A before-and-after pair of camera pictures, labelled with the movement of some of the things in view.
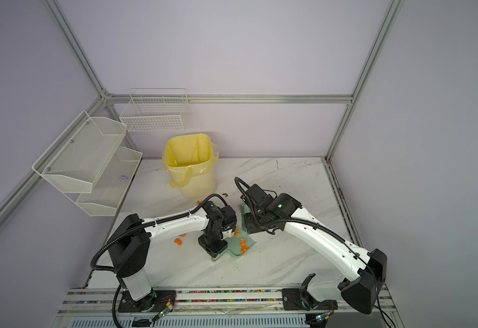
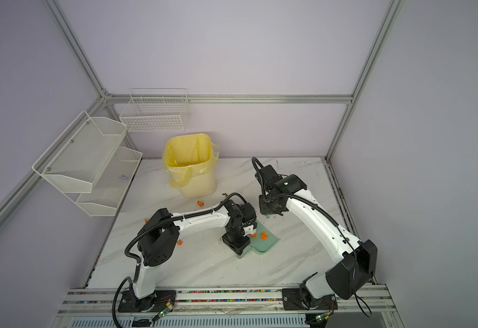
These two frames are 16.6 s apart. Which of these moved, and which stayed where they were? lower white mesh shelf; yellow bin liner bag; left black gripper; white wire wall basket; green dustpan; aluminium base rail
Moved: left black gripper; green dustpan
Stayed: white wire wall basket; aluminium base rail; yellow bin liner bag; lower white mesh shelf
